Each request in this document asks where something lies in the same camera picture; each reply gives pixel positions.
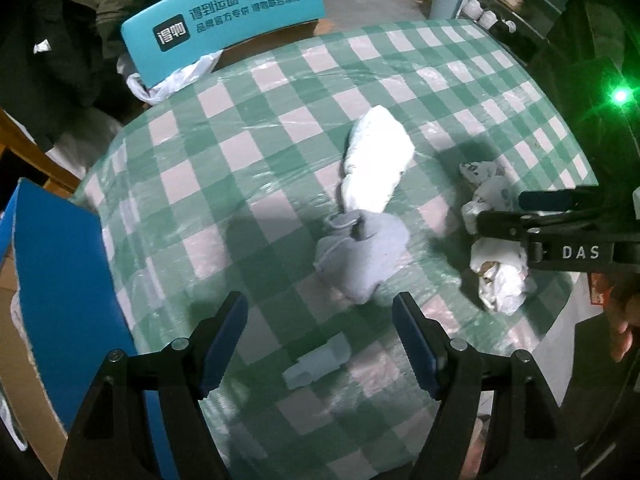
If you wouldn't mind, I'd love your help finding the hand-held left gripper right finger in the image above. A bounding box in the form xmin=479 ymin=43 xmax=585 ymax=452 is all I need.
xmin=391 ymin=291 xmax=576 ymax=480

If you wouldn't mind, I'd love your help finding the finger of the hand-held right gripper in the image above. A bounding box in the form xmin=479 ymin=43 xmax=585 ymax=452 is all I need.
xmin=518 ymin=185 xmax=602 ymax=214
xmin=475 ymin=209 xmax=567 ymax=252

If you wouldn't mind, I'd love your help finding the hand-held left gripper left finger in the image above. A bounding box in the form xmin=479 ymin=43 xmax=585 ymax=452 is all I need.
xmin=57 ymin=291 xmax=249 ymax=480

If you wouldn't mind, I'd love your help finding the small pale blue sock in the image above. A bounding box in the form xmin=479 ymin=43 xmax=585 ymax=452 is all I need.
xmin=282 ymin=335 xmax=351 ymax=388

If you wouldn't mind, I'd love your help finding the bluish grey cloth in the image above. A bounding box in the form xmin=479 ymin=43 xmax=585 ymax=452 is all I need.
xmin=314 ymin=210 xmax=408 ymax=303

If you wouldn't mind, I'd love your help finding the blue-rimmed cardboard box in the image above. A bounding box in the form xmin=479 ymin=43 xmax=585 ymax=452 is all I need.
xmin=0 ymin=177 xmax=166 ymax=480

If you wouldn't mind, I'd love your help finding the person's right forearm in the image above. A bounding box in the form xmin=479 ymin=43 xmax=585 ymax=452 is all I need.
xmin=572 ymin=310 xmax=640 ymax=451

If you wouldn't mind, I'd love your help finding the person's right hand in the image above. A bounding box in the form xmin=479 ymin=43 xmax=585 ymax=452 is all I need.
xmin=606 ymin=274 xmax=640 ymax=363

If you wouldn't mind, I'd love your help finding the grey shoe rack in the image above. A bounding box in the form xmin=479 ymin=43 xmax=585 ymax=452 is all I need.
xmin=470 ymin=0 xmax=566 ymax=56

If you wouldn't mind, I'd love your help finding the group of assorted shoes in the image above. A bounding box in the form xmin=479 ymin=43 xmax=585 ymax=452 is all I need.
xmin=462 ymin=0 xmax=523 ymax=36

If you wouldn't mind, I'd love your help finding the green checked tablecloth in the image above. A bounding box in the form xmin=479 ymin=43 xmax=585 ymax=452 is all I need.
xmin=70 ymin=19 xmax=601 ymax=480

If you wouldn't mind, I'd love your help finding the white plastic bag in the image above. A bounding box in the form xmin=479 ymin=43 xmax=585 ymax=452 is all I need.
xmin=125 ymin=51 xmax=223 ymax=106

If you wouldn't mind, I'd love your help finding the wooden slatted cabinet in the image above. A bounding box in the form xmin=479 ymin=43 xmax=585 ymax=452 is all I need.
xmin=0 ymin=107 xmax=83 ymax=196

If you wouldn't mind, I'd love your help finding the teal printed box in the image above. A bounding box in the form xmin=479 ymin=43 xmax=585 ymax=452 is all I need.
xmin=120 ymin=0 xmax=326 ymax=90

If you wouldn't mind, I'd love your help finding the black hanging jacket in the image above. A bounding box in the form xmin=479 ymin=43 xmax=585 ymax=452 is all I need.
xmin=0 ymin=0 xmax=141 ymax=151

